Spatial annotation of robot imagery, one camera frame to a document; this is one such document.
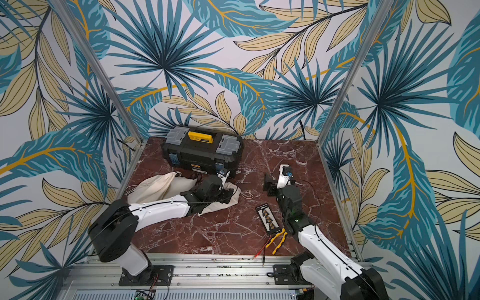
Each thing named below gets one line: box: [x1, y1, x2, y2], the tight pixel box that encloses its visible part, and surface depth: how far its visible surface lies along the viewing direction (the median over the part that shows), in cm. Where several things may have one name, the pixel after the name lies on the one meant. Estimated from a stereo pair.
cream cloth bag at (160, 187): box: [126, 171, 198, 204], surface depth 85 cm
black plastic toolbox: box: [161, 126, 245, 175], surface depth 97 cm
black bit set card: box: [255, 203, 282, 235], surface depth 90 cm
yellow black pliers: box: [265, 227, 289, 255], surface depth 84 cm
